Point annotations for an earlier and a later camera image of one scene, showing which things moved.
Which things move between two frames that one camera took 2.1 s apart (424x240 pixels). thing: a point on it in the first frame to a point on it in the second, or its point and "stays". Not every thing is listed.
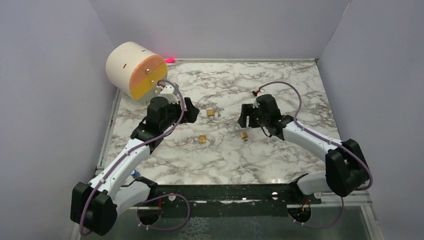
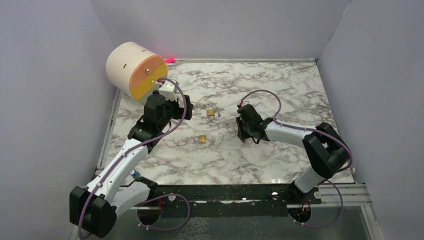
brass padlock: [202, 139] stays
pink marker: [170, 60] stays
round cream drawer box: [135, 69] stays
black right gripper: [248, 109] to [242, 134]
